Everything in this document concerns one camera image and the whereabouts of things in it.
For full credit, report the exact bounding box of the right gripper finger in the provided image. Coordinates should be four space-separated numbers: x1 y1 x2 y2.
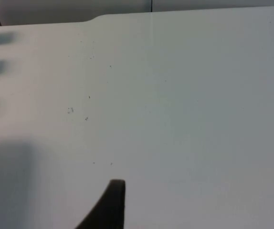
74 179 126 229

